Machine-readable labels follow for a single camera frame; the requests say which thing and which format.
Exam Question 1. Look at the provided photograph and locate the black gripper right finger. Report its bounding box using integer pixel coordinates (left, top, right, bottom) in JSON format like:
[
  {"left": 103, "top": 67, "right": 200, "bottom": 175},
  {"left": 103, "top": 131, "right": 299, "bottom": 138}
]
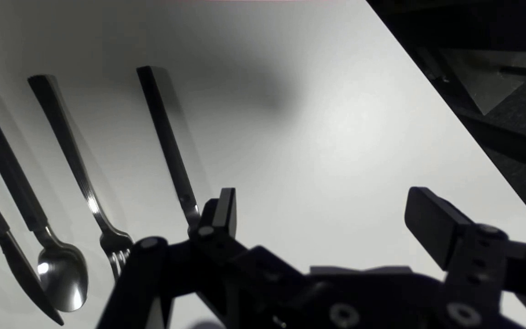
[{"left": 403, "top": 186, "right": 526, "bottom": 329}]

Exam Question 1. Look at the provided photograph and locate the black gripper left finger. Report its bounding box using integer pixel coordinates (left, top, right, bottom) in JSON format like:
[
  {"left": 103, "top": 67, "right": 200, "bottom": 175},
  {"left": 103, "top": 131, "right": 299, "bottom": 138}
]
[{"left": 96, "top": 187, "right": 301, "bottom": 329}]

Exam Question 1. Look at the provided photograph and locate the black-handled spoon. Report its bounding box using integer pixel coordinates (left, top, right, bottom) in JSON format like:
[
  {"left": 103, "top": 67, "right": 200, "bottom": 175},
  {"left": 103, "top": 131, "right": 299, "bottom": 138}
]
[{"left": 0, "top": 127, "right": 87, "bottom": 312}]

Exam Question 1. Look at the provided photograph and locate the black-handled knife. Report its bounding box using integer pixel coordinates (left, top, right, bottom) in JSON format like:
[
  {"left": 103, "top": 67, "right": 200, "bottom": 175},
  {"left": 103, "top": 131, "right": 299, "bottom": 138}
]
[{"left": 0, "top": 211, "right": 63, "bottom": 325}]

